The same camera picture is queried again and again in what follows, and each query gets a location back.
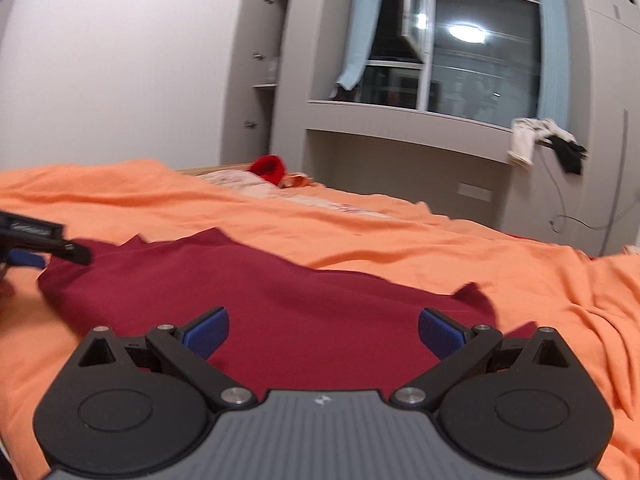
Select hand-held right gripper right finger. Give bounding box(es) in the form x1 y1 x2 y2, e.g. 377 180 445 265
390 308 571 410

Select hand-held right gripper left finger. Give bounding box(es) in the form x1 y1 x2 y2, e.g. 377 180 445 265
75 306 258 410

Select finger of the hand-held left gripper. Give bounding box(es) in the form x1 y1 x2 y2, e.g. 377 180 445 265
6 249 49 270
49 239 94 267

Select dark red sweater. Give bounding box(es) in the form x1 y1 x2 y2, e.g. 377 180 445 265
37 227 538 392

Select orange duvet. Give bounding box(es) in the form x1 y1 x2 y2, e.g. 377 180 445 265
0 159 640 480

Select floral pink pillow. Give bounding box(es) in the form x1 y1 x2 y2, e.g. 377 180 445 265
195 169 396 219

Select red plush item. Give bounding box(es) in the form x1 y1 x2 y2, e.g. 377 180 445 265
248 155 287 186

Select grey window bench cabinet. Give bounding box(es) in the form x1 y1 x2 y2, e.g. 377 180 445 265
305 99 517 232

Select white garment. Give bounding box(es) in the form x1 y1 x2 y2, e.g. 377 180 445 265
507 117 576 169

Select black garment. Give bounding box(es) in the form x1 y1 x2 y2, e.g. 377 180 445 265
547 135 589 176

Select grey wardrobe door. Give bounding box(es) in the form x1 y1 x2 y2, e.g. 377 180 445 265
220 0 282 162

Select small black object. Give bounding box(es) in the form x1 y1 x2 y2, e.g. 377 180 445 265
330 84 362 104

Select large glass window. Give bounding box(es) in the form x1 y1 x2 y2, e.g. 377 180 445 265
365 0 544 127

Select grey two-door wardrobe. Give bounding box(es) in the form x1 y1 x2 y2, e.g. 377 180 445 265
500 0 640 259

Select grey shelved wardrobe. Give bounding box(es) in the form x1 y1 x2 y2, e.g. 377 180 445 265
267 0 362 173

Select light blue curtain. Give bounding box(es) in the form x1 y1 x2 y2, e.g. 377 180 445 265
535 0 572 129
335 0 387 91

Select metal-framed window sash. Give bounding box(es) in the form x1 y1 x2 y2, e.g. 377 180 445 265
400 0 437 57

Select white wall socket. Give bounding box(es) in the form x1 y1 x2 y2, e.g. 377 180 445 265
457 183 495 202

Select wooden bed frame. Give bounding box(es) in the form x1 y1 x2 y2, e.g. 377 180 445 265
175 161 253 177

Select black cable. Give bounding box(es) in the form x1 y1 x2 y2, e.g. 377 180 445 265
539 147 609 234

